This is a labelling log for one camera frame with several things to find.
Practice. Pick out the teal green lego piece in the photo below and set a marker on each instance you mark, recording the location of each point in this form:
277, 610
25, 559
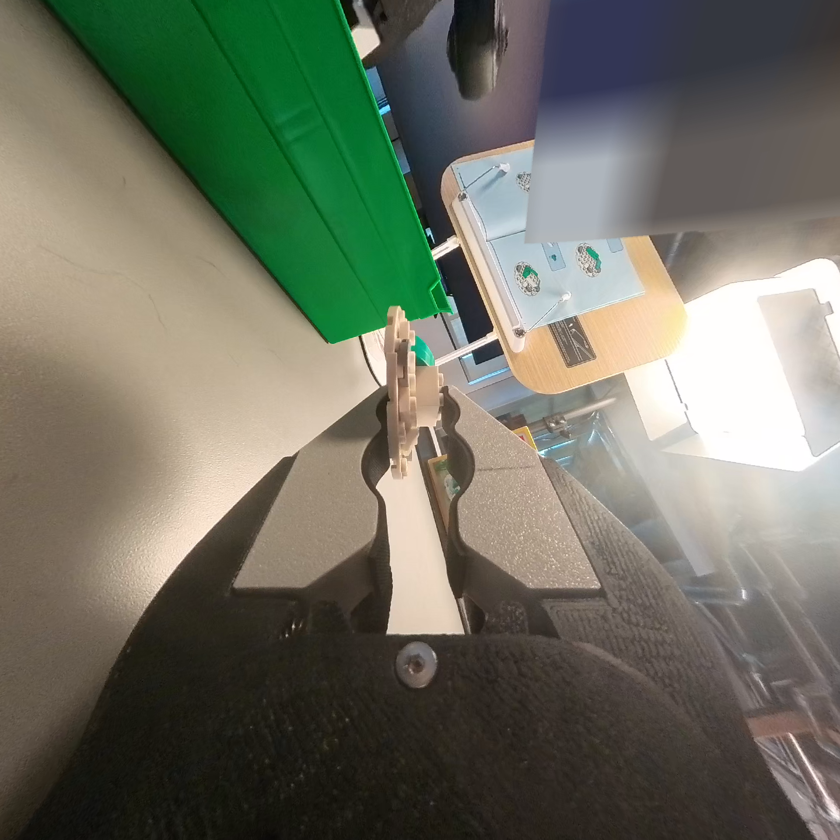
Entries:
424, 350

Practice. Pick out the bright studio light panel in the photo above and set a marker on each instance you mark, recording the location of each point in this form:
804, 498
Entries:
742, 373

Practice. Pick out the small light grey lego brick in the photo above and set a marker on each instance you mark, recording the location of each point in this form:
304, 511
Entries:
428, 394

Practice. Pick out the wooden book stand white base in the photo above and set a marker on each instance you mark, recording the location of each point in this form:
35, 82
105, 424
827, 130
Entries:
623, 348

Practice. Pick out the round white lego plate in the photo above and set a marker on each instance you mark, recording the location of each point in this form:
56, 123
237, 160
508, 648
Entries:
401, 394

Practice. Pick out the green plastic bin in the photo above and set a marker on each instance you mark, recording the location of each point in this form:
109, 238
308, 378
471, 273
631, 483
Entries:
263, 151

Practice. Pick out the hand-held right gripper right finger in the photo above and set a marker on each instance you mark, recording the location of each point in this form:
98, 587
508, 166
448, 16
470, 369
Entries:
525, 524

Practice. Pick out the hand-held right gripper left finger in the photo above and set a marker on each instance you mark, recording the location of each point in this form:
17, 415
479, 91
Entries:
309, 518

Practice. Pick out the metal clamp rod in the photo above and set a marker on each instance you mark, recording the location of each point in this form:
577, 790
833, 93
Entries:
571, 413

